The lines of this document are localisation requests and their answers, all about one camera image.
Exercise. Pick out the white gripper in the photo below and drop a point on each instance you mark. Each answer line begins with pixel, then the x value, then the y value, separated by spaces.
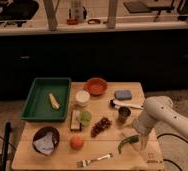
pixel 143 141

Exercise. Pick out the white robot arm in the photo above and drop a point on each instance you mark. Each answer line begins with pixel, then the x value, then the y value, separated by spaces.
pixel 155 109

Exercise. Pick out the orange fruit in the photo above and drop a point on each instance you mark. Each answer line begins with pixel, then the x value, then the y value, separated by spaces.
pixel 76 142

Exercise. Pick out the black pole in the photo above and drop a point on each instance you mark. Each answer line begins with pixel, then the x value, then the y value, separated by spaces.
pixel 4 155

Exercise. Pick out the white round container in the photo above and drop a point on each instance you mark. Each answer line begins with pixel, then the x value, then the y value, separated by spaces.
pixel 82 98

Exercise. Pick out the green plastic tray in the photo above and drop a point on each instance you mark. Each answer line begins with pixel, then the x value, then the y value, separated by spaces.
pixel 38 108

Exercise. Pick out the black handled white knife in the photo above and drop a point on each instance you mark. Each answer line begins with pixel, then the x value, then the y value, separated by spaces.
pixel 115 103

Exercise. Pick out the black office chair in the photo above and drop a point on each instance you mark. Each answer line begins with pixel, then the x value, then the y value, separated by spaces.
pixel 18 11

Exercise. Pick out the dark brown bowl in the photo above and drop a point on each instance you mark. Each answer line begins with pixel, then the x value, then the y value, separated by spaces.
pixel 43 131

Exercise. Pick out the purple grape bunch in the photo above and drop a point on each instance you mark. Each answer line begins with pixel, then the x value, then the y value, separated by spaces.
pixel 103 124

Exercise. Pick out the dark metal cup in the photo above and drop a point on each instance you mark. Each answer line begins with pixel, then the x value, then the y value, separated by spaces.
pixel 123 114

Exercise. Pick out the silver fork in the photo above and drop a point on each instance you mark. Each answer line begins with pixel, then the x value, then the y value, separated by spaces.
pixel 85 163

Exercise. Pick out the green plastic cup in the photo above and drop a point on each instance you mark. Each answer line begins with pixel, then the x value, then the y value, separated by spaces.
pixel 85 118

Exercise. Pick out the blue grey cloth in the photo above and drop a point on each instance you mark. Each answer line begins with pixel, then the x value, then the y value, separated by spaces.
pixel 45 144

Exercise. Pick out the brown white sandwich block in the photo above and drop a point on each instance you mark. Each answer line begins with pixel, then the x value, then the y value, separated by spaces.
pixel 75 122

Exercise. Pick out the orange bowl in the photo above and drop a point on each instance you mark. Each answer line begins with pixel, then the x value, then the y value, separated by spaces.
pixel 96 86

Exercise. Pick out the yellow corn cob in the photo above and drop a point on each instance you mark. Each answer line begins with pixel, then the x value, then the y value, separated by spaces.
pixel 54 103

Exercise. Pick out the blue sponge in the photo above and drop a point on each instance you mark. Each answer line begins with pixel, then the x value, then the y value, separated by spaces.
pixel 123 94

